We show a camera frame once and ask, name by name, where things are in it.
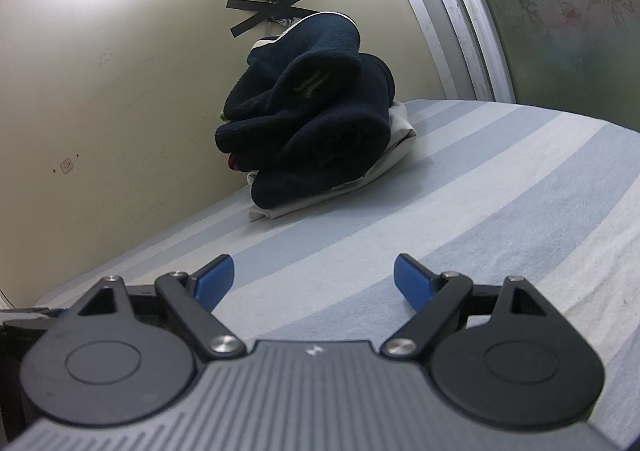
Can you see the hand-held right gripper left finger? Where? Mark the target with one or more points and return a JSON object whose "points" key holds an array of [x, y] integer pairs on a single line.
{"points": [[215, 283]]}

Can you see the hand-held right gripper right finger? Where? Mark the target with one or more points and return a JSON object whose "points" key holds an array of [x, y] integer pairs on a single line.
{"points": [[412, 283]]}

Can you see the navy patterned sweater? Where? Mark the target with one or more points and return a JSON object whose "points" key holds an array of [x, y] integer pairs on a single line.
{"points": [[320, 131]]}

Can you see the striped bed sheet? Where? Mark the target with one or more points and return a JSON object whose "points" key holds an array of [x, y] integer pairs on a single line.
{"points": [[450, 181]]}

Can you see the white garment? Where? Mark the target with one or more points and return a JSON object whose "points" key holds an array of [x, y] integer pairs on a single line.
{"points": [[400, 131]]}

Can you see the floral frosted window glass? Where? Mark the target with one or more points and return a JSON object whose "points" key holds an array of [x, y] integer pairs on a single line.
{"points": [[575, 41]]}

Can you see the clear wall sticker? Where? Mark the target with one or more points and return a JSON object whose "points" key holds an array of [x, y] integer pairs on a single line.
{"points": [[65, 165]]}

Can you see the aluminium window frame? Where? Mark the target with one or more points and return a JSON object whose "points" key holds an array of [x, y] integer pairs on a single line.
{"points": [[450, 6]]}

